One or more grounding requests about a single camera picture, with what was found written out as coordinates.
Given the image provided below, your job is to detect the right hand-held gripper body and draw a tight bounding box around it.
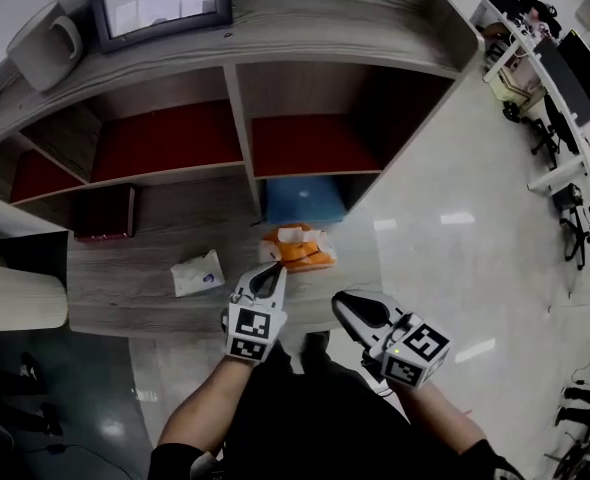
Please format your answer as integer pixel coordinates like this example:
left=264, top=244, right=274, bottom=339
left=360, top=311, right=452, bottom=392

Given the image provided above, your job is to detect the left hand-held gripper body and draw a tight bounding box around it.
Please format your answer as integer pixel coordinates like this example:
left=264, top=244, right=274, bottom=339
left=220, top=301, right=289, bottom=365

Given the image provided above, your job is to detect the orange tissues pack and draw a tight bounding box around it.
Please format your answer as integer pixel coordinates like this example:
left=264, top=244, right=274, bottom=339
left=259, top=221, right=338, bottom=275

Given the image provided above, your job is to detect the white tissues pack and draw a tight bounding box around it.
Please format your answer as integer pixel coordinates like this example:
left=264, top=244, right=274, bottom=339
left=169, top=248, right=227, bottom=299

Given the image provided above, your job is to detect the grey wooden desk with hutch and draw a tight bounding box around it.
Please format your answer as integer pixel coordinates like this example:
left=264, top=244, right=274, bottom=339
left=0, top=0, right=487, bottom=230

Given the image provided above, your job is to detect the person's right forearm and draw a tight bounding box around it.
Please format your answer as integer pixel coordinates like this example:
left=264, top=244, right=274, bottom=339
left=389, top=380, right=489, bottom=457

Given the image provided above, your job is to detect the person's left forearm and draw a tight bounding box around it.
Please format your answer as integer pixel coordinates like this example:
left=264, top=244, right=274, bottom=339
left=157, top=355, right=257, bottom=457

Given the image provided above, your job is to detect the white office desk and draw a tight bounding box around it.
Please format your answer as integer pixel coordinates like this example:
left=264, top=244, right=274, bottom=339
left=469, top=0, right=590, bottom=320

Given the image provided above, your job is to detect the grey desk divider panel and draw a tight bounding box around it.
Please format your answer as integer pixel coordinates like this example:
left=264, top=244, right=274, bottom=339
left=531, top=39, right=590, bottom=128

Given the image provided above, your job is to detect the person's black clothing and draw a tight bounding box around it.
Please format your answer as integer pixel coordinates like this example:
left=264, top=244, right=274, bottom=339
left=149, top=331, right=526, bottom=480

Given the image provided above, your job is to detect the dark red book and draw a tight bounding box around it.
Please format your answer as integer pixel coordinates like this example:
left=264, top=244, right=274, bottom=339
left=72, top=183, right=138, bottom=243

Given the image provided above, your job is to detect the black office chair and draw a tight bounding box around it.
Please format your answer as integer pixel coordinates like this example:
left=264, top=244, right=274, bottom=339
left=526, top=94, right=582, bottom=170
left=558, top=181, right=590, bottom=270

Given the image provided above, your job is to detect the white round vanity table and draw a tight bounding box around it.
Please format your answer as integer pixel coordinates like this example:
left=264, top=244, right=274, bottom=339
left=0, top=187, right=72, bottom=333

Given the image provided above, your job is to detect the black framed deer picture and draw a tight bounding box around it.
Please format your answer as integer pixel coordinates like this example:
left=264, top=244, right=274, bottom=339
left=85, top=0, right=234, bottom=55

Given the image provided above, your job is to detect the white mug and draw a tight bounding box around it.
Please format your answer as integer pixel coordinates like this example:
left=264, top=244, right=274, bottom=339
left=5, top=0, right=86, bottom=95

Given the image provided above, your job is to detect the large black monitor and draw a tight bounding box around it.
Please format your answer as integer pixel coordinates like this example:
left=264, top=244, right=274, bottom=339
left=556, top=28, right=590, bottom=108

